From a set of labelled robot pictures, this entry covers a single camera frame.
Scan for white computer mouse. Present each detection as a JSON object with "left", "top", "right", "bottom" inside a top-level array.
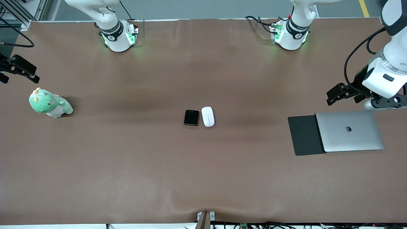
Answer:
[{"left": 201, "top": 106, "right": 215, "bottom": 128}]

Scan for black flip phone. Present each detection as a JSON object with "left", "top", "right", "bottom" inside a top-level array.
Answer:
[{"left": 183, "top": 109, "right": 200, "bottom": 127}]

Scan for black mouse pad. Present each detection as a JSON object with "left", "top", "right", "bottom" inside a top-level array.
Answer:
[{"left": 288, "top": 115, "right": 327, "bottom": 156}]

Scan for silver closed laptop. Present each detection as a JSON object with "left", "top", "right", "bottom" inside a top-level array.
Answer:
[{"left": 315, "top": 110, "right": 385, "bottom": 152}]

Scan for green plush dinosaur toy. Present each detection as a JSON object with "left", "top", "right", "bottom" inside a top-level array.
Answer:
[{"left": 29, "top": 87, "right": 74, "bottom": 118}]

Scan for long black left arm cable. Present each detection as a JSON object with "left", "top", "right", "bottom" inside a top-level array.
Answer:
[{"left": 344, "top": 27, "right": 387, "bottom": 96}]

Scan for long black arm cable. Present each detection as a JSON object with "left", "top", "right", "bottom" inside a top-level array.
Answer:
[
  {"left": 0, "top": 17, "right": 35, "bottom": 48},
  {"left": 344, "top": 27, "right": 387, "bottom": 96}
]

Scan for long black right arm cable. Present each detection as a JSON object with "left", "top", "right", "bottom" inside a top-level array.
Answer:
[{"left": 0, "top": 17, "right": 35, "bottom": 48}]

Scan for black left camera mount bar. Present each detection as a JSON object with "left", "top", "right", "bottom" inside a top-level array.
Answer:
[{"left": 370, "top": 83, "right": 407, "bottom": 109}]

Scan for short black looped cable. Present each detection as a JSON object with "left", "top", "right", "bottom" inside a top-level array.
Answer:
[{"left": 366, "top": 38, "right": 382, "bottom": 55}]

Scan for aluminium frame profile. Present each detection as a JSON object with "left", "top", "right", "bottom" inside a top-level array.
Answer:
[{"left": 0, "top": 0, "right": 48, "bottom": 31}]

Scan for black left base cables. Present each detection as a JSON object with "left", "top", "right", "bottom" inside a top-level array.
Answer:
[{"left": 245, "top": 15, "right": 277, "bottom": 34}]

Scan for black right base cable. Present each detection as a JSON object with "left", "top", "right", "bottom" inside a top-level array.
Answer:
[{"left": 119, "top": 0, "right": 133, "bottom": 22}]

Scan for tangled black cables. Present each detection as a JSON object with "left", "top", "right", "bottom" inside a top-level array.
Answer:
[{"left": 183, "top": 221, "right": 407, "bottom": 229}]

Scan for brown camera post with brackets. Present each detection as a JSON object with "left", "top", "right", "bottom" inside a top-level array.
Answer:
[{"left": 197, "top": 211, "right": 216, "bottom": 229}]

